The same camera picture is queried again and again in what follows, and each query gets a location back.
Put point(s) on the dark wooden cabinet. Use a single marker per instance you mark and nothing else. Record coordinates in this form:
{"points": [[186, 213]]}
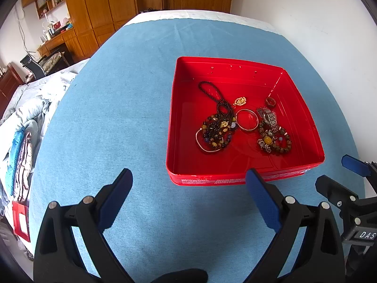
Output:
{"points": [[8, 81]]}

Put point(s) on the wide silver bangle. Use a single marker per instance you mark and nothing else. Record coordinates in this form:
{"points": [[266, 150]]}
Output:
{"points": [[247, 129]]}

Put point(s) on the gold pendant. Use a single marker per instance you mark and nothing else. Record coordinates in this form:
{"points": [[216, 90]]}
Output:
{"points": [[241, 101]]}

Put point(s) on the red box on floor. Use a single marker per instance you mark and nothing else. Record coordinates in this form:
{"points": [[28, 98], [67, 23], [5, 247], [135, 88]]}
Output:
{"points": [[21, 221]]}

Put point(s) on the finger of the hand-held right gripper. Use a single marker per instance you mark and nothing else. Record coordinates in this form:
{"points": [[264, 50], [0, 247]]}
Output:
{"points": [[332, 187], [355, 165]]}

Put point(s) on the thin silver bangle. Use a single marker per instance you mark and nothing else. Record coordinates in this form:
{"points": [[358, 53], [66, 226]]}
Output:
{"points": [[210, 151]]}

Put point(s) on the silver wrist watch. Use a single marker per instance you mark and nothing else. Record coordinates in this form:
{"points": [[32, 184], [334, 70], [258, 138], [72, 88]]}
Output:
{"points": [[271, 121]]}

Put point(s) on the white under cloth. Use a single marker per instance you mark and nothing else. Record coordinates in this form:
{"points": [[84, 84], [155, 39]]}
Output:
{"points": [[206, 14]]}

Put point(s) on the small red box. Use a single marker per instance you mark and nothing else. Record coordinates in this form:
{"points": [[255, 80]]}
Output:
{"points": [[56, 24]]}

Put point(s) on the black office chair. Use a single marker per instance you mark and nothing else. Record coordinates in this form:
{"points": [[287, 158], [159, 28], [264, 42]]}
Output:
{"points": [[38, 66]]}

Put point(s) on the wooden desk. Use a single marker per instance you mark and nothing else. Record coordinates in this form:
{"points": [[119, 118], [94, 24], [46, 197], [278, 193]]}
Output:
{"points": [[61, 42]]}

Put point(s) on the wooden wardrobe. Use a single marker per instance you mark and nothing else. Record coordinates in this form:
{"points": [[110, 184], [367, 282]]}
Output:
{"points": [[97, 3]]}

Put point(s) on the teal cloth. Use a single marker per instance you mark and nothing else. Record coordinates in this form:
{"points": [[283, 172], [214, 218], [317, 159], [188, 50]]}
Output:
{"points": [[16, 159]]}

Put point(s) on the blue table cloth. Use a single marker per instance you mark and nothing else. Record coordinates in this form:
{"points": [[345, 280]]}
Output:
{"points": [[117, 109]]}

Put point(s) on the pile of folded bedding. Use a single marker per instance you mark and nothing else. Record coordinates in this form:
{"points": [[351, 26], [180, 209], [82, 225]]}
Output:
{"points": [[35, 106]]}

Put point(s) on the red plastic tray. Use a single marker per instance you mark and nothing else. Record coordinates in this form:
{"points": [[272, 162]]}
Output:
{"points": [[206, 73]]}

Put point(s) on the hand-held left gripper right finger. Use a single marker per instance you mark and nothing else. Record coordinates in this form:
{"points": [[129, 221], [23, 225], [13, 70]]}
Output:
{"points": [[262, 200]]}

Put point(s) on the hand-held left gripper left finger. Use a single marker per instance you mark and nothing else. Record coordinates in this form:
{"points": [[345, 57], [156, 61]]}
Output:
{"points": [[116, 200]]}

